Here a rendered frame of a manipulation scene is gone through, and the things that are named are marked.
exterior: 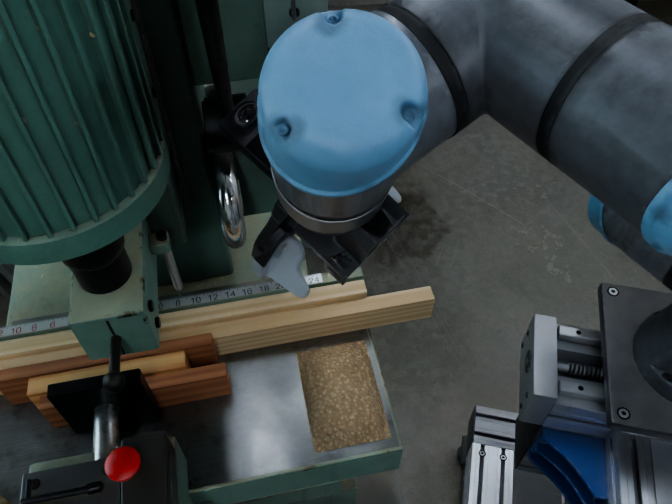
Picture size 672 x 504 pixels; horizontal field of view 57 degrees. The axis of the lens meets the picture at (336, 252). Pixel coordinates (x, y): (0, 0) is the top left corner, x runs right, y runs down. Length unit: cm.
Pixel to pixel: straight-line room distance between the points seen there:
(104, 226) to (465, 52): 28
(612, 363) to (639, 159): 66
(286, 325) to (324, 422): 12
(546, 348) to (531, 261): 113
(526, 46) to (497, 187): 197
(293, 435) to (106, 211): 35
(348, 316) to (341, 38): 50
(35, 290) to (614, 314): 84
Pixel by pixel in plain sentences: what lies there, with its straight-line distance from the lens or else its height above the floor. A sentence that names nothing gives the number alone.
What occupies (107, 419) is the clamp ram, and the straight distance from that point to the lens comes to 69.
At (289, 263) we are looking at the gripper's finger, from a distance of 54.
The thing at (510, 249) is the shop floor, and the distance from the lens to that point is 208.
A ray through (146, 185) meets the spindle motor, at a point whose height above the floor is 122.
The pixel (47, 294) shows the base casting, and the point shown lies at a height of 80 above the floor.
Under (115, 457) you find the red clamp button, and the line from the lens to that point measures 60.
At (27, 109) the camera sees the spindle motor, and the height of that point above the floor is 133.
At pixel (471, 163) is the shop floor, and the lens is 233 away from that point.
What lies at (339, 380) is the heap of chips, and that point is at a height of 93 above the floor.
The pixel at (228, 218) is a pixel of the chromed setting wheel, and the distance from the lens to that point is 69.
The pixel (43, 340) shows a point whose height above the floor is 95.
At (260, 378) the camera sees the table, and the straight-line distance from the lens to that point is 74.
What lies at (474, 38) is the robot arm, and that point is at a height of 139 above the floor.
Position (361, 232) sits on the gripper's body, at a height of 124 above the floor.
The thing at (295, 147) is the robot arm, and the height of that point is 138.
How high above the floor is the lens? 155
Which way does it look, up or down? 51 degrees down
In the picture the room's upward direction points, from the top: straight up
